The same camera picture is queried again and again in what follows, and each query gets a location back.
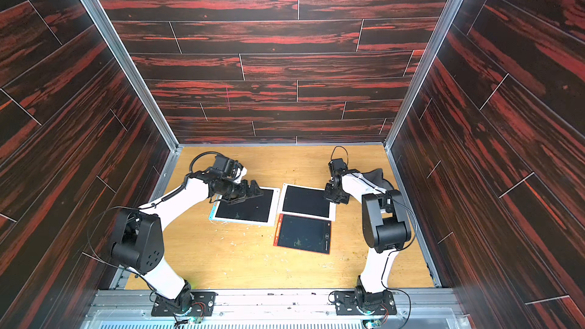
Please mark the aluminium frame left post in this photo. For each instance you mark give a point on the aluminium frame left post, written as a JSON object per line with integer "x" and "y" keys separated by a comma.
{"x": 106, "y": 29}

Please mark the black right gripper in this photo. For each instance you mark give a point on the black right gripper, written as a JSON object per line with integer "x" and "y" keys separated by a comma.
{"x": 334, "y": 192}

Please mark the white teal drawing tablet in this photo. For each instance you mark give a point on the white teal drawing tablet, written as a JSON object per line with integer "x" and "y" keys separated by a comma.
{"x": 260, "y": 210}

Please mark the red drawing tablet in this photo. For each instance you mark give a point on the red drawing tablet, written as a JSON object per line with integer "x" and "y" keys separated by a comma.
{"x": 303, "y": 233}

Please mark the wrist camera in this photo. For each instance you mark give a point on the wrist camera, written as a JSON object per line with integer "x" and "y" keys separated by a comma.
{"x": 337, "y": 166}
{"x": 226, "y": 168}

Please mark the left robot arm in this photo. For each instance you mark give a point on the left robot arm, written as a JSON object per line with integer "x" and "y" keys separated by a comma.
{"x": 137, "y": 241}

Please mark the dark grey wiping cloth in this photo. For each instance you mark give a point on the dark grey wiping cloth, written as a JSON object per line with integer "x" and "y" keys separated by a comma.
{"x": 376, "y": 181}

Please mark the aluminium frame post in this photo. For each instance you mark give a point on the aluminium frame post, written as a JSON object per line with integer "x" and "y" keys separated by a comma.
{"x": 444, "y": 23}
{"x": 106, "y": 29}

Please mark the aluminium front rail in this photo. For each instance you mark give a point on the aluminium front rail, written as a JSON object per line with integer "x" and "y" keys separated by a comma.
{"x": 278, "y": 308}

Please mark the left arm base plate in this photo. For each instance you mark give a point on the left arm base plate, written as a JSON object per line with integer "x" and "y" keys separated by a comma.
{"x": 195, "y": 304}

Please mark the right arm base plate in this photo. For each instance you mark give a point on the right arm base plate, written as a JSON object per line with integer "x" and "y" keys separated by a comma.
{"x": 358, "y": 302}

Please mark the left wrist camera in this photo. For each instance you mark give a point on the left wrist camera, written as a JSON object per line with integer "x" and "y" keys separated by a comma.
{"x": 226, "y": 168}

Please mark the aluminium frame right post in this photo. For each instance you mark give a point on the aluminium frame right post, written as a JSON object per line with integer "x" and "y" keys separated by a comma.
{"x": 444, "y": 23}

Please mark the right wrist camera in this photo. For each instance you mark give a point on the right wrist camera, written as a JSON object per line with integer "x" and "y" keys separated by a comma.
{"x": 337, "y": 166}

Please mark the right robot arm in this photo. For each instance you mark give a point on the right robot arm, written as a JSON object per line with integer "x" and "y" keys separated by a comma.
{"x": 386, "y": 225}

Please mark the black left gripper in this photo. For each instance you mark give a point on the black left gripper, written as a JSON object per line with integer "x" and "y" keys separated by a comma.
{"x": 245, "y": 193}

